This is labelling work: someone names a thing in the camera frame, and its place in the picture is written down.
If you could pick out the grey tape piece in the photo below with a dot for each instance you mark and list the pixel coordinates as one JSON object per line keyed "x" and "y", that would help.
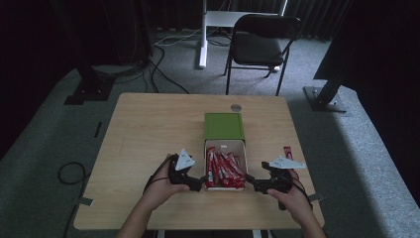
{"x": 85, "y": 201}
{"x": 316, "y": 197}

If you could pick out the round grey table grommet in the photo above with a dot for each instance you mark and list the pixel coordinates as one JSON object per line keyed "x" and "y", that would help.
{"x": 236, "y": 107}

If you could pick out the white desk frame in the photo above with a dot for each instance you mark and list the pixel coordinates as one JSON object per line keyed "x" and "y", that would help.
{"x": 203, "y": 39}

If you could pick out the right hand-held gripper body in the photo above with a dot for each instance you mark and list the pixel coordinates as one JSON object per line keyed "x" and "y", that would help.
{"x": 279, "y": 180}

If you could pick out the red snack packet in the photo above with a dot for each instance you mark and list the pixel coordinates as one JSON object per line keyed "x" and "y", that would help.
{"x": 288, "y": 153}

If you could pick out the person's left hand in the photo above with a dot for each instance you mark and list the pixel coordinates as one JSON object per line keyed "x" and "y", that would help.
{"x": 161, "y": 190}

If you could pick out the black folding chair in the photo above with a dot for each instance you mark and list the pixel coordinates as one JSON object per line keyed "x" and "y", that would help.
{"x": 257, "y": 46}

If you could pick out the black floor strip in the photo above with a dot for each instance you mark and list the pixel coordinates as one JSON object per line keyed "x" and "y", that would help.
{"x": 97, "y": 129}

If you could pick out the white table leg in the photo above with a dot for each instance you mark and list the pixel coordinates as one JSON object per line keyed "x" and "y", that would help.
{"x": 261, "y": 234}
{"x": 160, "y": 234}

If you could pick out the person's right hand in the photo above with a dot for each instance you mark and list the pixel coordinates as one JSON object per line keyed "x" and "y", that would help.
{"x": 294, "y": 201}

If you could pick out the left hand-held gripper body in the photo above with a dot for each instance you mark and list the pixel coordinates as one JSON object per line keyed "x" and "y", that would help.
{"x": 180, "y": 172}

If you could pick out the pile of red packets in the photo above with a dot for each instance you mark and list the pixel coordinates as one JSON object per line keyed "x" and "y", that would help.
{"x": 224, "y": 172}

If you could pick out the black metal stand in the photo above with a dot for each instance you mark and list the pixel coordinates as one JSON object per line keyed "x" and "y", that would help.
{"x": 89, "y": 89}
{"x": 325, "y": 99}

